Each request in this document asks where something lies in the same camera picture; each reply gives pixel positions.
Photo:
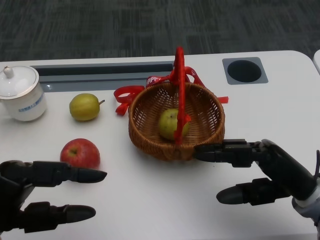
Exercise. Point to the green fruit without stem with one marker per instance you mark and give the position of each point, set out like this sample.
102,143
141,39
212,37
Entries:
168,123

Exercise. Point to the red apple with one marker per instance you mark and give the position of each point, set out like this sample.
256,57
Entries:
81,153

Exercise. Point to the red printed ribbon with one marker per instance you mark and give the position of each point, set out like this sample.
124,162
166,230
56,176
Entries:
125,93

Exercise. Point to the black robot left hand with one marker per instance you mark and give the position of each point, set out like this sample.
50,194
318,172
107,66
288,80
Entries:
45,173

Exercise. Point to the white mug with blue print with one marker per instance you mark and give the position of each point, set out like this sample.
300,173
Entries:
27,108

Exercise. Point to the white mug lid with knob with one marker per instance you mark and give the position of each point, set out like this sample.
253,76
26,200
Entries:
17,81

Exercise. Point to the grey round table grommet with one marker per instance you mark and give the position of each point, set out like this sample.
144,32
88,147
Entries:
245,71

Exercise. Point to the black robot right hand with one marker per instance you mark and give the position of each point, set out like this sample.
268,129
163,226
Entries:
282,170

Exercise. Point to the white neighbouring table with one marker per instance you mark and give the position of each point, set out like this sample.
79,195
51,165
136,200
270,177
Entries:
317,62

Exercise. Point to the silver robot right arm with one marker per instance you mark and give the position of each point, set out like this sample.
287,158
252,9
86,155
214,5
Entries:
310,211

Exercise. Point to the green fruit with stem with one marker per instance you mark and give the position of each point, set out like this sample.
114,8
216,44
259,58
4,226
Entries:
83,107

